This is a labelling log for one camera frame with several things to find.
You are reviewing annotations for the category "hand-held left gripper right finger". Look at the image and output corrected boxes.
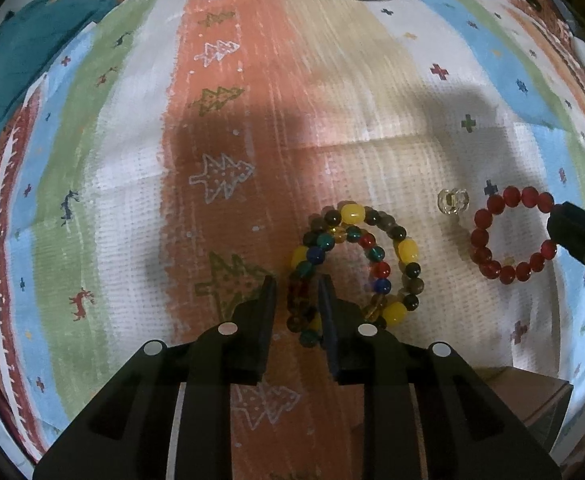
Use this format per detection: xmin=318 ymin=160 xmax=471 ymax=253
xmin=317 ymin=276 xmax=563 ymax=480

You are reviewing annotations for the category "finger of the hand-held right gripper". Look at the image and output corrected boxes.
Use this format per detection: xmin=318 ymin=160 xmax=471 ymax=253
xmin=547 ymin=201 xmax=585 ymax=331

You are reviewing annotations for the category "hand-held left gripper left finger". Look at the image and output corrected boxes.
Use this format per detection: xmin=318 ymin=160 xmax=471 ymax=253
xmin=32 ymin=275 xmax=278 ymax=480

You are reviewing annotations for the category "red bead bracelet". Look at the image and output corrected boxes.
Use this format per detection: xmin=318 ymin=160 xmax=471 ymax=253
xmin=469 ymin=185 xmax=558 ymax=284

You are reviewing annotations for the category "silver metal tin box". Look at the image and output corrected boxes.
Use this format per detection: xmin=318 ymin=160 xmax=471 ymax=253
xmin=477 ymin=366 xmax=575 ymax=461

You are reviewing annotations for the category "clear glass bead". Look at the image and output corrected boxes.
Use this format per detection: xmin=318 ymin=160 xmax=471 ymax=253
xmin=437 ymin=187 xmax=470 ymax=219

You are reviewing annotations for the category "teal pillow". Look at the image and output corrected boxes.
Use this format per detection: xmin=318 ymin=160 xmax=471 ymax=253
xmin=0 ymin=0 xmax=121 ymax=139

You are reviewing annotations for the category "brown and yellow bead bracelet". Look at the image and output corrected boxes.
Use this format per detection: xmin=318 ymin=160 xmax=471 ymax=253
xmin=307 ymin=201 xmax=426 ymax=329

